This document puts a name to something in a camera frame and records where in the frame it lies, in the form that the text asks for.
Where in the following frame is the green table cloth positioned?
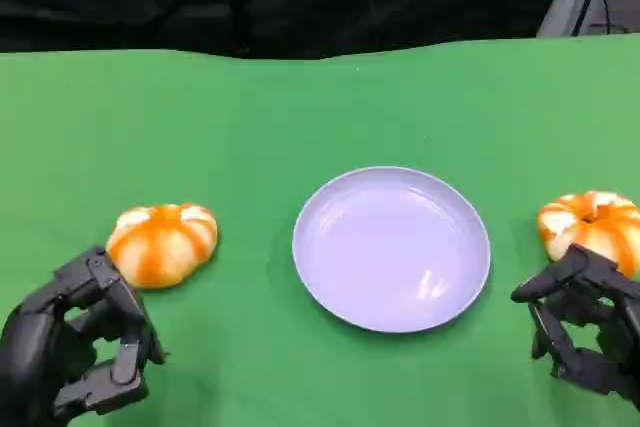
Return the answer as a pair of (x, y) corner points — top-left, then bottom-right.
(0, 32), (640, 427)

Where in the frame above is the lilac plate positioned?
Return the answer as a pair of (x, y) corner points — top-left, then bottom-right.
(291, 165), (492, 335)

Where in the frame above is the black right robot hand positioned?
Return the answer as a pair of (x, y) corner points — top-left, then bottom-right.
(510, 243), (640, 418)

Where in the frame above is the orange white toy bread roll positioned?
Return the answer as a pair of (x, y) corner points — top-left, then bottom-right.
(536, 190), (640, 278)
(105, 202), (220, 291)

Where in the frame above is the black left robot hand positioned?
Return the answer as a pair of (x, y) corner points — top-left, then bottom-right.
(0, 245), (166, 427)

